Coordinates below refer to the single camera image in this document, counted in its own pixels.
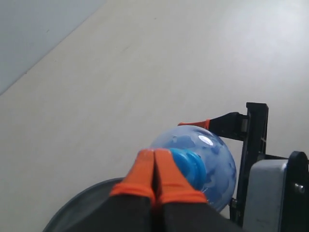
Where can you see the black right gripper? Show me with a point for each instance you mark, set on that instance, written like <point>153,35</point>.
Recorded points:
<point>252,130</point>

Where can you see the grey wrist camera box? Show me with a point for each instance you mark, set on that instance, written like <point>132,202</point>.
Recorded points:
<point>278,195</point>

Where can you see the round steel plate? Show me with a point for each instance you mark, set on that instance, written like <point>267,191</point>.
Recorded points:
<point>81,205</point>

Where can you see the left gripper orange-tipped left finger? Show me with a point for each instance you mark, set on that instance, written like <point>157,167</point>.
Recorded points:
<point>128,206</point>

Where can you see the left gripper orange-tipped right finger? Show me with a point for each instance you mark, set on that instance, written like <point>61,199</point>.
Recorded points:
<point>181,207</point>

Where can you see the blue soap pump bottle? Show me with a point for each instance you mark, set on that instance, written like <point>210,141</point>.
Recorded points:
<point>204,160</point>

